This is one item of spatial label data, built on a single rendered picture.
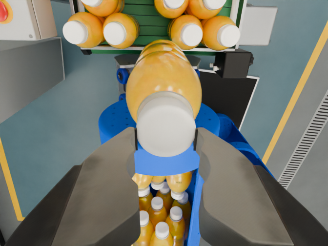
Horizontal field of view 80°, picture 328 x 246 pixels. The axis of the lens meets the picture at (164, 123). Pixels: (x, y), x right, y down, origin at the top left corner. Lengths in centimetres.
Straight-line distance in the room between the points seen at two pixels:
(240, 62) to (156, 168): 36
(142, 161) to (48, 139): 170
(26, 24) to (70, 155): 167
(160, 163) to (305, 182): 244
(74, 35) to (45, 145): 171
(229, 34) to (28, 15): 37
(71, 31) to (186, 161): 32
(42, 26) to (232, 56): 44
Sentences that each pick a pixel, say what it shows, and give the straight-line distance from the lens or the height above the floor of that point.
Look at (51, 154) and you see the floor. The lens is 212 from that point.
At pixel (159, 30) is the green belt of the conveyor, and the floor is 90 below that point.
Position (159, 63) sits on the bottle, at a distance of 16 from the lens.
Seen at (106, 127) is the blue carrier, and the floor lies 116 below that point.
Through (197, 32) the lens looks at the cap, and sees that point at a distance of 42.
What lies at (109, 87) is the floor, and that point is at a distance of 163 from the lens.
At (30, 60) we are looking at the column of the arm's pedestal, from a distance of 130.
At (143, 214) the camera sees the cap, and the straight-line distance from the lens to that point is 67.
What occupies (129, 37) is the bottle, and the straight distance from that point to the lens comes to 45.
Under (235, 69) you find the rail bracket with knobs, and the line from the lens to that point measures 57.
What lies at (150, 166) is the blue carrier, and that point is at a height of 123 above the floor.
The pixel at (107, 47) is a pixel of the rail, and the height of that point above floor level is 98.
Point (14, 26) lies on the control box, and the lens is 49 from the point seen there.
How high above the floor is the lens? 152
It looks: 62 degrees down
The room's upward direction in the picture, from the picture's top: 174 degrees clockwise
